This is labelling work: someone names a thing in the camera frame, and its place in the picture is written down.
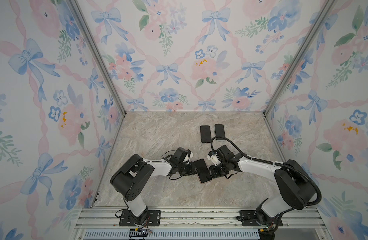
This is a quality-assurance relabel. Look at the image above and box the pink phone case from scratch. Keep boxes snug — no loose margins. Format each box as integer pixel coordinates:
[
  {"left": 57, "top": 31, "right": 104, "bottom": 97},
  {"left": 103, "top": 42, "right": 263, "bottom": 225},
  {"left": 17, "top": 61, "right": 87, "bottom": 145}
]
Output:
[{"left": 194, "top": 159, "right": 212, "bottom": 184}]

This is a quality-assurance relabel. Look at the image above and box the black phone case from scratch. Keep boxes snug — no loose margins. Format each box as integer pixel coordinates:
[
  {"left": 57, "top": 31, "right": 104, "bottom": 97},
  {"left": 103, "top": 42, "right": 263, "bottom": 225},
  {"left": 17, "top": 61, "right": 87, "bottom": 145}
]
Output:
[{"left": 200, "top": 126, "right": 212, "bottom": 143}]

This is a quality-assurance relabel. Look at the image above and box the light blue phone case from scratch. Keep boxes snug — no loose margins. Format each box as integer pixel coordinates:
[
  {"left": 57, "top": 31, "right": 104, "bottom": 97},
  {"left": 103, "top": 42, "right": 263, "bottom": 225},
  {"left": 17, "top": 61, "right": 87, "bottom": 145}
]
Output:
[{"left": 215, "top": 124, "right": 226, "bottom": 141}]

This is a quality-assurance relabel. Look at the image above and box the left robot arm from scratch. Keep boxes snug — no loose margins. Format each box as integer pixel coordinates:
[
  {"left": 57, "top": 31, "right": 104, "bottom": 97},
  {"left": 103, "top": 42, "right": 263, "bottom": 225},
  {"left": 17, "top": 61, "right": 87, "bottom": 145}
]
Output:
[{"left": 110, "top": 152, "right": 200, "bottom": 225}]

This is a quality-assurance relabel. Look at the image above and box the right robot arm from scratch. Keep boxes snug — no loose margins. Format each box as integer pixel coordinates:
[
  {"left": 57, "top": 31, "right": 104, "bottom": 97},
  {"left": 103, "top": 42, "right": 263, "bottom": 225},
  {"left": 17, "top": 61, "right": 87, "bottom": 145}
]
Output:
[{"left": 207, "top": 152, "right": 322, "bottom": 226}]

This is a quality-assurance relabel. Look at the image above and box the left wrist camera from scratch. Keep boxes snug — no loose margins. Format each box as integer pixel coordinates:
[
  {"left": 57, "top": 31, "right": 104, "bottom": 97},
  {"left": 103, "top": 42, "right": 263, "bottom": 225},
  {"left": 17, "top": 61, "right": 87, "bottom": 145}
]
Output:
[{"left": 170, "top": 147, "right": 193, "bottom": 165}]

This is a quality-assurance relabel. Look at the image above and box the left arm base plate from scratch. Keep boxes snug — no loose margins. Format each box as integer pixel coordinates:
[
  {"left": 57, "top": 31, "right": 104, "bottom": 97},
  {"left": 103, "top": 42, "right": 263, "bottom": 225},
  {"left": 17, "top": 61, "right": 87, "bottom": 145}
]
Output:
[{"left": 115, "top": 209, "right": 162, "bottom": 227}]

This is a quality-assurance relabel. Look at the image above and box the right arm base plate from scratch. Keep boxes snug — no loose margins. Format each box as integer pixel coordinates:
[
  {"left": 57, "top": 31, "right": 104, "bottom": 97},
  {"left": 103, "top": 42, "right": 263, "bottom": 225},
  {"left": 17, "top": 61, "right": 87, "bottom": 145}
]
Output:
[{"left": 236, "top": 210, "right": 283, "bottom": 228}]

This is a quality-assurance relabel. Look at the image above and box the aluminium rail frame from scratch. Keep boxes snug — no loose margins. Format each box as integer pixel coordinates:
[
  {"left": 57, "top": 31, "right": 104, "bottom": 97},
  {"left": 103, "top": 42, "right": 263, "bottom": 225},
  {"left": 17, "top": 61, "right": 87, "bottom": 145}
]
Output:
[{"left": 68, "top": 191, "right": 332, "bottom": 240}]

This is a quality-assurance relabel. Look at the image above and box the black corrugated cable conduit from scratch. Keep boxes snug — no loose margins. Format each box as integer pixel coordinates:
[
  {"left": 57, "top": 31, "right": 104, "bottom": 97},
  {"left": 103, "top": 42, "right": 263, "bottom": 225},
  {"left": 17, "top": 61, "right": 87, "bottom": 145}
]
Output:
[{"left": 210, "top": 136, "right": 323, "bottom": 207}]

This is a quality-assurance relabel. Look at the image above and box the left aluminium corner post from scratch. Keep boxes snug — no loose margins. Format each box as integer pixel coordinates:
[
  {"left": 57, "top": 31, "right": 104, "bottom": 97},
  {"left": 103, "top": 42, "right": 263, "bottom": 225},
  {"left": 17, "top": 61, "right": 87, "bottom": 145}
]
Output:
[{"left": 66, "top": 0, "right": 126, "bottom": 117}]

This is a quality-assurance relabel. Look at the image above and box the aluminium corner post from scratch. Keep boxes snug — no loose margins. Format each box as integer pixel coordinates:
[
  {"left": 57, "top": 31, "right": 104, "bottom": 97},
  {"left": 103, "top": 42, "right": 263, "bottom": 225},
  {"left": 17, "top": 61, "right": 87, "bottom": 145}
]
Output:
[
  {"left": 66, "top": 0, "right": 126, "bottom": 117},
  {"left": 263, "top": 0, "right": 336, "bottom": 117}
]

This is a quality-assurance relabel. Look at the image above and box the right aluminium corner post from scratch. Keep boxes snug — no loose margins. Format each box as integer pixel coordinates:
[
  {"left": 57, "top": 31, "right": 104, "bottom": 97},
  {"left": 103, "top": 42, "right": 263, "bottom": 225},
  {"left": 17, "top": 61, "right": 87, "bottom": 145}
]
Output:
[{"left": 263, "top": 0, "right": 336, "bottom": 117}]

